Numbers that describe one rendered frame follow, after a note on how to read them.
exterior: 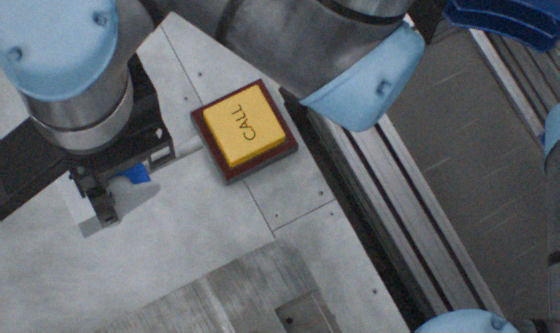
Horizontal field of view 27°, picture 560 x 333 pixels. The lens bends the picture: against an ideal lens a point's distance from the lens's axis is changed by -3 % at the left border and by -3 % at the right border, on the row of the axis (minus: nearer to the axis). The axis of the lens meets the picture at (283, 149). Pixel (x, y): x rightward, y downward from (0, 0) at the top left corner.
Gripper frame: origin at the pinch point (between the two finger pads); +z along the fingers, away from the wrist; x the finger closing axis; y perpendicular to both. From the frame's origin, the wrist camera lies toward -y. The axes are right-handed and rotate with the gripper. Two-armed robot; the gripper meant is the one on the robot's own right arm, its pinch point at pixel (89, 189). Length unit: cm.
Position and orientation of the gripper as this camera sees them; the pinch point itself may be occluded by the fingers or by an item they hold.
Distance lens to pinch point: 101.3
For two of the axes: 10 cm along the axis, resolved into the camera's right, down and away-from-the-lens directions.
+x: -4.7, -8.5, 2.5
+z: -0.3, 3.0, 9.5
